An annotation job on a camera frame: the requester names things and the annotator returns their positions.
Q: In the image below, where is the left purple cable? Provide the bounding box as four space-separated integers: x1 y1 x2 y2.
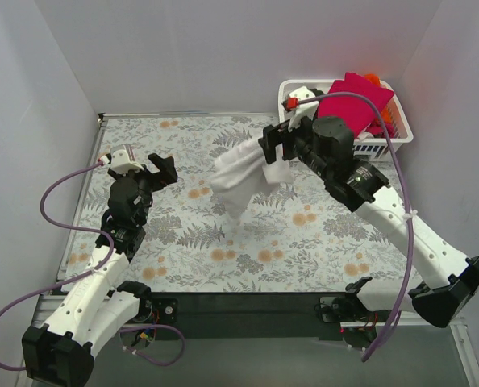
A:
0 160 187 370

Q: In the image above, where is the magenta folded t shirt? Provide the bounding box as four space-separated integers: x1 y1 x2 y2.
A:
317 72 383 137

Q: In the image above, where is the floral patterned table mat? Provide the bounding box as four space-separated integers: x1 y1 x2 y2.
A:
60 114 422 293

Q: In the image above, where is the orange t shirt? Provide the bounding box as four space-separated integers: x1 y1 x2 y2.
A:
363 73 394 124

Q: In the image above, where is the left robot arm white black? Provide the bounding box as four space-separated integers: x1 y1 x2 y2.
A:
22 147 178 386

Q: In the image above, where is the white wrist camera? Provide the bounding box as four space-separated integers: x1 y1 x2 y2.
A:
98 144 144 175
282 86 323 131

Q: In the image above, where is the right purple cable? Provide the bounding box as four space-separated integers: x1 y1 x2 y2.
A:
299 91 412 363

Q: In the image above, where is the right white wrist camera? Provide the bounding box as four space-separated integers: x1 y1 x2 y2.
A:
282 86 323 131

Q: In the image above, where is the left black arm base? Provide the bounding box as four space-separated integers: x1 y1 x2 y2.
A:
133 298 178 324

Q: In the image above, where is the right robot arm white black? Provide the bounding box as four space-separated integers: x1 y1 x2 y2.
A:
259 117 479 327

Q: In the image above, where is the aluminium frame rail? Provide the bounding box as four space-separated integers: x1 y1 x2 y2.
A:
31 293 77 335

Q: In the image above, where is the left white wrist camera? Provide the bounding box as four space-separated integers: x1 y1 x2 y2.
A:
98 144 144 175

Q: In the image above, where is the white t shirt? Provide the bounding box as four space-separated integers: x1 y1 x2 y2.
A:
210 139 294 218

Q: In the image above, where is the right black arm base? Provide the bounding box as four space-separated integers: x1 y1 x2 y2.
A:
314 277 389 350

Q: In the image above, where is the white plastic basket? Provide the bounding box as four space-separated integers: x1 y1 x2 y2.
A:
277 78 414 161

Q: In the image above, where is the purple cable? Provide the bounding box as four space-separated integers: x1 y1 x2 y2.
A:
299 91 412 363
0 160 187 370

